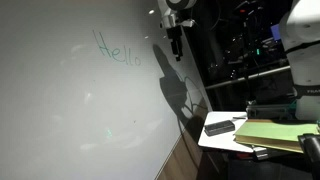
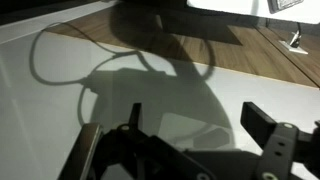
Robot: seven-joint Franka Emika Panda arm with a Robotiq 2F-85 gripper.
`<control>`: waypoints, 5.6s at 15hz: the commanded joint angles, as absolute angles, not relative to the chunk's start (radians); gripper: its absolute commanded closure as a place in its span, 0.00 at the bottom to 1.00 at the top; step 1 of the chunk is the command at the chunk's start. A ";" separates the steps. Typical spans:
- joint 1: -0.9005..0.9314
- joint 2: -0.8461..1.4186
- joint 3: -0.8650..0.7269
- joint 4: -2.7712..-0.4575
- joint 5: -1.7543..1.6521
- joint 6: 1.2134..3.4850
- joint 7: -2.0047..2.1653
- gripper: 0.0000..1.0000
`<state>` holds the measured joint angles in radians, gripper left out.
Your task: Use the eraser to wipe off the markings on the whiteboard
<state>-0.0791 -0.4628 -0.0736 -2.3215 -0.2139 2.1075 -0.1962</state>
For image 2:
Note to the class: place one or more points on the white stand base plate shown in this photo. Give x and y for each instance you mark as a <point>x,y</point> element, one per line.
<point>295,47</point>

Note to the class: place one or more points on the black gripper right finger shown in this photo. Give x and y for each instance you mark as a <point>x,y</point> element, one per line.
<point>278,143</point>

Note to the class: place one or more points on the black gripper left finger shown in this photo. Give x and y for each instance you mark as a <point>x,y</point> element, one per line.
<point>156,146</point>

